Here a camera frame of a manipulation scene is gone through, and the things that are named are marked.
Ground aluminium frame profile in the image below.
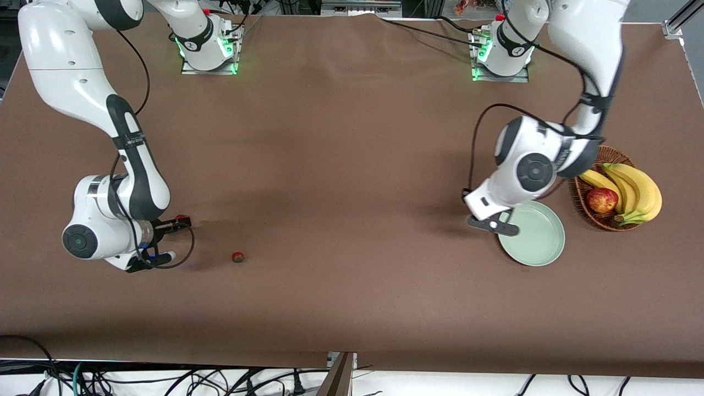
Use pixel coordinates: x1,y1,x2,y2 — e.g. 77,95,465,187
662,0,704,40

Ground long black table cable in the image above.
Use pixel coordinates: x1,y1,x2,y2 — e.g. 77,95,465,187
377,15,487,47

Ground brown table cover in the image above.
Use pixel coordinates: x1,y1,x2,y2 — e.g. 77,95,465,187
0,10,704,380

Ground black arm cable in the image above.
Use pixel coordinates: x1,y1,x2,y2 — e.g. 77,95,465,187
109,30,196,270
467,0,611,190

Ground black cable with plug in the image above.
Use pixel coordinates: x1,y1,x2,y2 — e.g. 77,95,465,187
286,370,309,396

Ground red yellow apple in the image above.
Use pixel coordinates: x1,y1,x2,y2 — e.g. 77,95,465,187
586,188,619,214

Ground black looped floor cable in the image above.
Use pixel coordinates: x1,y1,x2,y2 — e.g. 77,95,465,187
0,334,61,396

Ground yellow banana bunch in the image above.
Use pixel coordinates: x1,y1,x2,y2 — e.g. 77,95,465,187
580,163,663,227

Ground colourful small items pile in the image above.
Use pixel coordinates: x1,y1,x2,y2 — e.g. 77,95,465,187
454,0,496,16

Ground green floor cable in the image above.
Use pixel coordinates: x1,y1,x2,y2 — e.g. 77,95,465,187
71,361,91,396

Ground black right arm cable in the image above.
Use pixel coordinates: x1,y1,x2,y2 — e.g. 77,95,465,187
109,30,196,270

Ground brown metal post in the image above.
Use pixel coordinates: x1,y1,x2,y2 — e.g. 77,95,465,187
316,352,357,396

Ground brown wicker fruit basket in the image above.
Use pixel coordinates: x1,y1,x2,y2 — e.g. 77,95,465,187
569,145,644,232

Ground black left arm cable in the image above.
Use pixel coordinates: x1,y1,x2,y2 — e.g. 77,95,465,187
467,0,611,190

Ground grey metal box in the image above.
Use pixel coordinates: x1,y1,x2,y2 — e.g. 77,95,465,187
321,0,403,17

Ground pale green round plate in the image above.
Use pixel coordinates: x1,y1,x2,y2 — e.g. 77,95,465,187
498,201,566,267

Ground short black table cable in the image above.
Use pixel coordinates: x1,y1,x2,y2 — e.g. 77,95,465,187
438,15,475,32

